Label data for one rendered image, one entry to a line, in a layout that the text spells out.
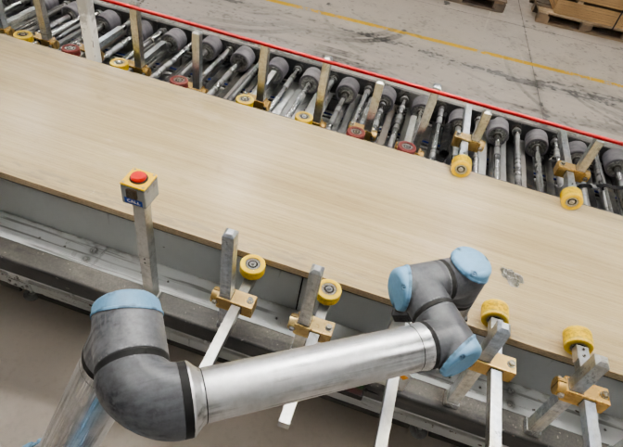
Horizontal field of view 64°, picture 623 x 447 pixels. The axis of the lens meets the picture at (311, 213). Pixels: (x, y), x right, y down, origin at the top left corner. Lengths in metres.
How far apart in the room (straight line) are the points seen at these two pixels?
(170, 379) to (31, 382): 1.73
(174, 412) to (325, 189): 1.25
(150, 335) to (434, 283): 0.55
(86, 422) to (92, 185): 1.00
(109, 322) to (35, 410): 1.59
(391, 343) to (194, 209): 1.02
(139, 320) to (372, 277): 0.93
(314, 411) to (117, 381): 1.61
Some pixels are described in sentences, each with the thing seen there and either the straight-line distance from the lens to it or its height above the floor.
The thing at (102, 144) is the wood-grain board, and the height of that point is 0.90.
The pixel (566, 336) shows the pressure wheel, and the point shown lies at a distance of 1.71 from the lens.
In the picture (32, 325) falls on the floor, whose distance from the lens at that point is 2.66.
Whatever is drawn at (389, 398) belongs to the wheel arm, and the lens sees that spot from 1.46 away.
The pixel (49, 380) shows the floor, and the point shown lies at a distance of 2.49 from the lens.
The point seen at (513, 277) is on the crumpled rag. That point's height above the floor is 0.92.
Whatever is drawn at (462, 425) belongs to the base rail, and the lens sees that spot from 1.75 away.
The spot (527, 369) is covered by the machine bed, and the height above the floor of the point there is 0.71.
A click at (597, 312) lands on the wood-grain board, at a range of 1.91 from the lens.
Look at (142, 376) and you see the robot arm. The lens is 0.81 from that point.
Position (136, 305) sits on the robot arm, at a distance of 0.88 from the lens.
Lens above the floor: 2.11
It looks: 43 degrees down
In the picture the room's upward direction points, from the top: 12 degrees clockwise
